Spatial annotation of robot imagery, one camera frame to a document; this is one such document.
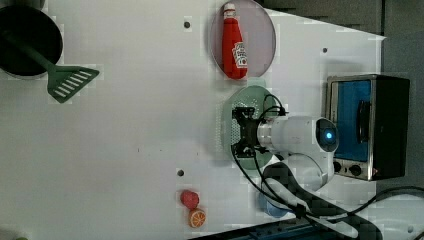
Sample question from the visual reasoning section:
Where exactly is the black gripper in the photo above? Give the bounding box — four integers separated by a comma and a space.
231, 107, 259, 158

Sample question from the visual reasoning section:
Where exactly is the green plastic strainer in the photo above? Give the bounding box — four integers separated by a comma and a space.
220, 79, 285, 170

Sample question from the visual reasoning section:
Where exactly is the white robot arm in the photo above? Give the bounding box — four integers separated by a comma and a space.
230, 106, 383, 240

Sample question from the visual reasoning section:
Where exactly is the red ketchup bottle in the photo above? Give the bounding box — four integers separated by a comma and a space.
221, 2, 248, 80

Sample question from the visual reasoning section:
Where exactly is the pink round plate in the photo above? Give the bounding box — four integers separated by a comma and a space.
209, 0, 276, 80

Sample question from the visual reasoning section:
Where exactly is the blue bowl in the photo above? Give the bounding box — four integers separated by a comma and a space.
258, 193, 290, 218

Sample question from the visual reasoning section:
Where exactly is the red strawberry toy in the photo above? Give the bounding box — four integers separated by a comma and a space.
180, 190, 200, 210

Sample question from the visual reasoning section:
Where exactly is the orange slice toy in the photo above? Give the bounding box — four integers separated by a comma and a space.
188, 208, 206, 228

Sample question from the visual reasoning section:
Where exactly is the black toaster oven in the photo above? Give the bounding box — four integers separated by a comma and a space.
326, 74, 410, 181

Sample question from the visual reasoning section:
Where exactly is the green spatula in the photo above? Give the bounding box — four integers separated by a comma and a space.
1, 30, 100, 104

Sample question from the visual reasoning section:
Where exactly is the black pot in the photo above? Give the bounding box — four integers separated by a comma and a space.
0, 5, 63, 77

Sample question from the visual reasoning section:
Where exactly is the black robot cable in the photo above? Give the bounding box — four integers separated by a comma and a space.
229, 93, 424, 228

